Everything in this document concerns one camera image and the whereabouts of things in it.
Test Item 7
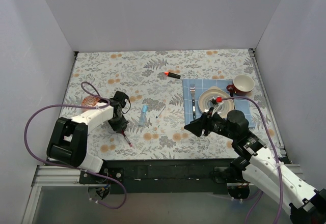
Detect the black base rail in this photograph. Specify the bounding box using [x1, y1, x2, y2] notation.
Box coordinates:
[78, 159, 255, 199]

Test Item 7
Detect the red white cup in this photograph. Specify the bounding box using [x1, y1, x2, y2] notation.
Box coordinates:
[226, 74, 255, 96]

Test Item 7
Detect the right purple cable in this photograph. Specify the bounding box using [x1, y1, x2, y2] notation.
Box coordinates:
[221, 95, 285, 224]

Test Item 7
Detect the white thin pen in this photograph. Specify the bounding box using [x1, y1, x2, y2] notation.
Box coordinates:
[155, 105, 166, 119]

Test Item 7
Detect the pink pen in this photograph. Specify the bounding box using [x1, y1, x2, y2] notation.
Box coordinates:
[122, 132, 133, 147]

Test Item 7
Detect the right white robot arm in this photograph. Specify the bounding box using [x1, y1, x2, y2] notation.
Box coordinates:
[184, 110, 325, 223]

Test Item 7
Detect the orange patterned bowl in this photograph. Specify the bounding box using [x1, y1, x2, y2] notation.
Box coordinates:
[81, 95, 100, 107]

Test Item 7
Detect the beige ceramic plate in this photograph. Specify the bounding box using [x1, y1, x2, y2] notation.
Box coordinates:
[198, 86, 235, 119]

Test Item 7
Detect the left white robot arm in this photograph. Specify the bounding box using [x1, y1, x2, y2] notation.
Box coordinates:
[46, 91, 129, 183]

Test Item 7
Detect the silver fork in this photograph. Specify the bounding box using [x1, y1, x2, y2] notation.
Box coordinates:
[189, 84, 196, 120]

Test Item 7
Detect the orange black highlighter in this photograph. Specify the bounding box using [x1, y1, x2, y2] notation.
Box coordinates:
[164, 72, 181, 79]

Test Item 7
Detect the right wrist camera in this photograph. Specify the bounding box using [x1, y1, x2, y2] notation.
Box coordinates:
[208, 96, 224, 115]

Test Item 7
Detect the light blue marker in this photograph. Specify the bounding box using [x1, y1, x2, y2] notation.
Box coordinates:
[139, 105, 148, 126]

